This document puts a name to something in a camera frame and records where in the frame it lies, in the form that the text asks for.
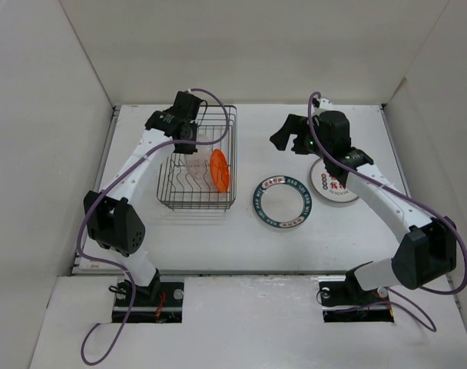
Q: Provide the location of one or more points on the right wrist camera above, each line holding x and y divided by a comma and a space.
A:
322, 104

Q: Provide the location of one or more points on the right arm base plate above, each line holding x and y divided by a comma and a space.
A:
341, 306

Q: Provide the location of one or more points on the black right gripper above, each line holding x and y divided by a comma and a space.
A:
293, 124

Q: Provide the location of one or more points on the white plate red characters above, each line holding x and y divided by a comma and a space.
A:
327, 186

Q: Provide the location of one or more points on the orange plastic plate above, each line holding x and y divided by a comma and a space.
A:
219, 171

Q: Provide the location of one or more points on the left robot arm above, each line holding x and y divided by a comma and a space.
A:
115, 224

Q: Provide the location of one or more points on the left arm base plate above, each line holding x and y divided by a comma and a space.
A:
163, 306

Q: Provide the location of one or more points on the grey wire dish rack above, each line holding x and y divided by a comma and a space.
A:
207, 178

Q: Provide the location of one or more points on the white plate green lettered rim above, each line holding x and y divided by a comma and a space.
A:
282, 202

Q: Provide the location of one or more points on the clear glass plate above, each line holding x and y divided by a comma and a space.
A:
198, 163

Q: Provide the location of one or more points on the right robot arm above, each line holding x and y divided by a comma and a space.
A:
427, 242

